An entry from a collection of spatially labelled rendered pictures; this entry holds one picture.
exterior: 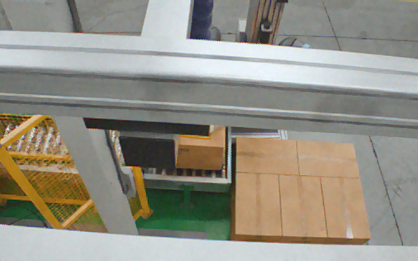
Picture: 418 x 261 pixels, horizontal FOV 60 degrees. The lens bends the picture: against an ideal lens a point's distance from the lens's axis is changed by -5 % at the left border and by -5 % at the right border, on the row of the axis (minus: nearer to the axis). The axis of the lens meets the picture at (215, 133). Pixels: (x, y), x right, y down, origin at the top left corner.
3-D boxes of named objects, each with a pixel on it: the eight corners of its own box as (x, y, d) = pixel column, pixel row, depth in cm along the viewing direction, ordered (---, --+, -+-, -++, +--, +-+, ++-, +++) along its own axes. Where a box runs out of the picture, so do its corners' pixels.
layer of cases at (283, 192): (230, 249, 349) (235, 234, 316) (231, 157, 406) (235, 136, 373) (353, 252, 353) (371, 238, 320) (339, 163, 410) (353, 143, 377)
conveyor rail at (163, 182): (-16, 176, 345) (-25, 166, 329) (-14, 171, 347) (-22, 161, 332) (225, 192, 353) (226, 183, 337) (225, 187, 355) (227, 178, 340)
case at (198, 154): (155, 166, 347) (152, 142, 314) (160, 130, 370) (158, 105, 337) (220, 170, 349) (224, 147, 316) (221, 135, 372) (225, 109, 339)
